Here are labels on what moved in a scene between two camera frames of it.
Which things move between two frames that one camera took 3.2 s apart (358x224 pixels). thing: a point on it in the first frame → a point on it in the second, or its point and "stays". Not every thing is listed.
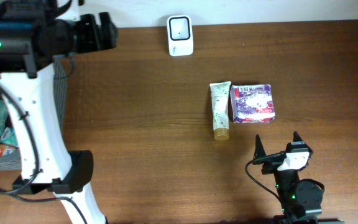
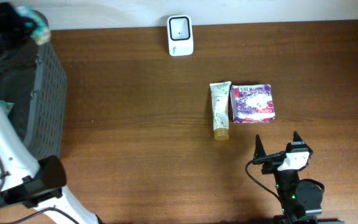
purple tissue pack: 252,103 stays
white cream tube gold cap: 220,98 stays
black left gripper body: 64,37 → 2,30
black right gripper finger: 296,137 stays
